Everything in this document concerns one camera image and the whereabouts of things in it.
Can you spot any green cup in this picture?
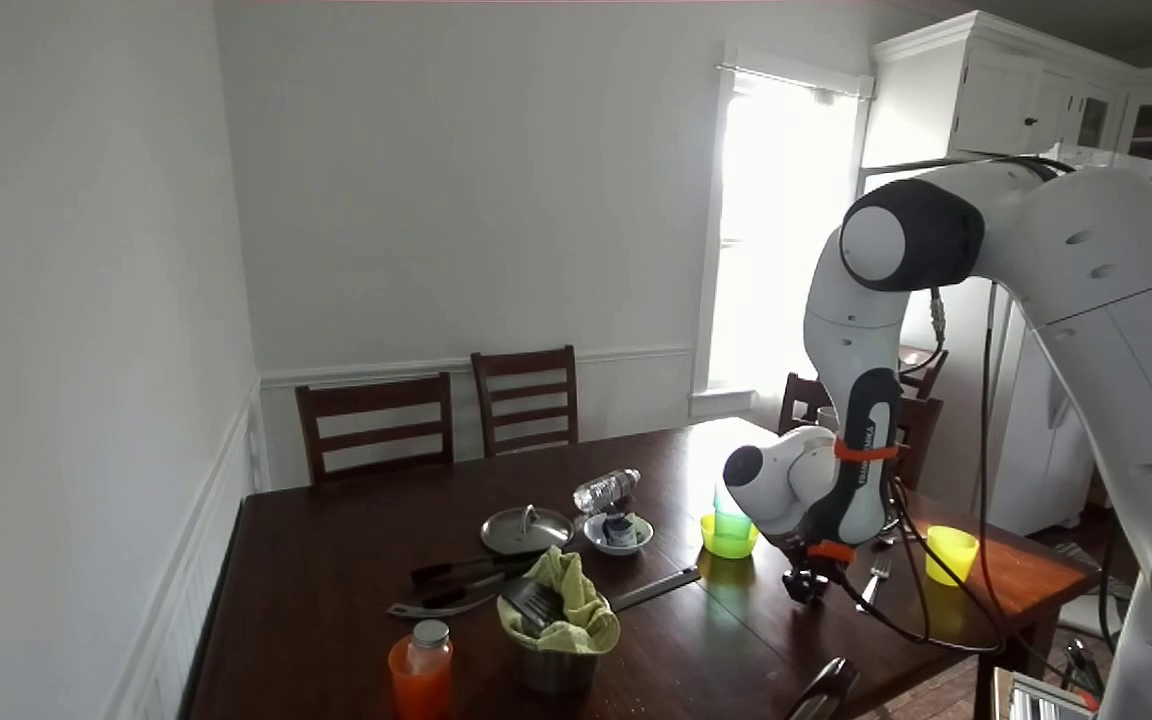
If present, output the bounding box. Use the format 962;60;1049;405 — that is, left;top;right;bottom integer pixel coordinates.
696;508;765;566

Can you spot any dark ladle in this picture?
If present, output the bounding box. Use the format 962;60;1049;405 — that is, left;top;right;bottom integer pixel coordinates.
383;582;514;627

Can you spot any metal pan lid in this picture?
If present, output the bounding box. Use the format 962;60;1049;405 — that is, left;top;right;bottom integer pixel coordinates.
477;501;577;562

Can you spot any clear plastic bottle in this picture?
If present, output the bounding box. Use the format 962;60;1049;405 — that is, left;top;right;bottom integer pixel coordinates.
569;464;646;521

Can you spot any white tall cabinet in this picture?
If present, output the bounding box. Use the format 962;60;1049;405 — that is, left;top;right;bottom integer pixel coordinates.
863;7;1152;244

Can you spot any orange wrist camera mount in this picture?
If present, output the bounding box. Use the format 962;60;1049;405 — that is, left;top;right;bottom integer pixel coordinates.
803;537;861;570

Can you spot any yellow plastic cup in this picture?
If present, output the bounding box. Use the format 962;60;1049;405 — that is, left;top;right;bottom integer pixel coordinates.
915;521;982;593

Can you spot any bright window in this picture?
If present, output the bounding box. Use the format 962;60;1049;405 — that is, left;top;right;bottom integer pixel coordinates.
701;57;867;405

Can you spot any small metal bowl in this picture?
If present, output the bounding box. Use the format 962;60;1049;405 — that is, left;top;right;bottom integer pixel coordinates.
577;508;660;562

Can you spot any white refrigerator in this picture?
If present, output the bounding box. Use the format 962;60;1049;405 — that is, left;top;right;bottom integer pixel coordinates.
856;152;1101;537

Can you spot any blue plastic cup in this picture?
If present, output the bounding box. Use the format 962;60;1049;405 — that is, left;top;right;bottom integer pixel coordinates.
711;482;754;527

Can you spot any orange bottle with white cap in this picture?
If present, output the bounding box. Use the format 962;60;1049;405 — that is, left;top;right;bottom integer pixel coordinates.
383;618;461;720

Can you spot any silver fork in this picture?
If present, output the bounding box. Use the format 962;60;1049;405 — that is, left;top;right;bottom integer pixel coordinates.
852;566;893;618

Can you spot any yellow-green cloth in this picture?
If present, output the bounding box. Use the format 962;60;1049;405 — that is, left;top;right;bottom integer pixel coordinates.
490;544;628;661

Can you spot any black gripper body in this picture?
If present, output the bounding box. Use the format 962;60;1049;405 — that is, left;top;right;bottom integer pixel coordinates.
778;557;840;596

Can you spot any black spatula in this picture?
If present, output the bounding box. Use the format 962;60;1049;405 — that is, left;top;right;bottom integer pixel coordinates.
406;553;540;599

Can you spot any gray metal box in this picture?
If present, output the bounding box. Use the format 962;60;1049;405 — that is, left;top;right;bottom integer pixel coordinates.
991;663;1101;720

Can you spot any dark table knife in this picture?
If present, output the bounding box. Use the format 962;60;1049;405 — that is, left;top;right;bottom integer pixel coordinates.
609;566;702;618

